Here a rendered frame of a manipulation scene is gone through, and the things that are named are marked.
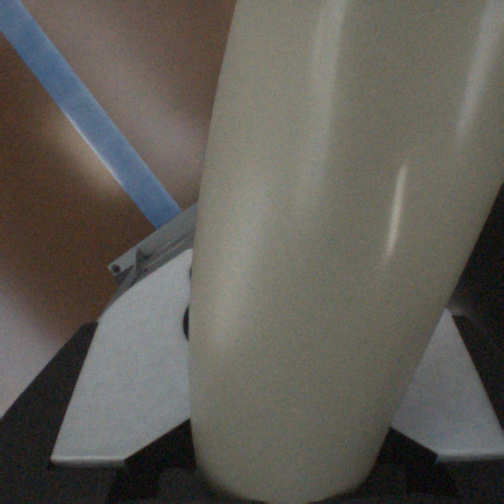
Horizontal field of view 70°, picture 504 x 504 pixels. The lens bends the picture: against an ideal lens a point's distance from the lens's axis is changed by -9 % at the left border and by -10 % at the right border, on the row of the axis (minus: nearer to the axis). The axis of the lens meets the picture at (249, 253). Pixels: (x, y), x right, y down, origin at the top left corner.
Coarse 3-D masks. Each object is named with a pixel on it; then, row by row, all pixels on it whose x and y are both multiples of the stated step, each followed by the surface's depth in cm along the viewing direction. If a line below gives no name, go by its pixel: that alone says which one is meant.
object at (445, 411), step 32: (448, 320) 9; (448, 352) 8; (416, 384) 7; (448, 384) 7; (480, 384) 7; (416, 416) 6; (448, 416) 6; (480, 416) 6; (384, 448) 6; (416, 448) 6; (448, 448) 6; (480, 448) 6; (416, 480) 6
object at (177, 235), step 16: (192, 208) 104; (176, 224) 106; (192, 224) 106; (144, 240) 109; (160, 240) 109; (176, 240) 106; (192, 240) 97; (128, 256) 112; (144, 256) 111; (160, 256) 103; (176, 256) 94; (112, 272) 112; (144, 272) 102; (128, 288) 96; (96, 320) 90
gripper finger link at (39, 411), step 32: (64, 352) 8; (32, 384) 7; (64, 384) 7; (32, 416) 6; (64, 416) 7; (0, 448) 6; (32, 448) 6; (0, 480) 5; (32, 480) 5; (64, 480) 5; (96, 480) 5; (128, 480) 6
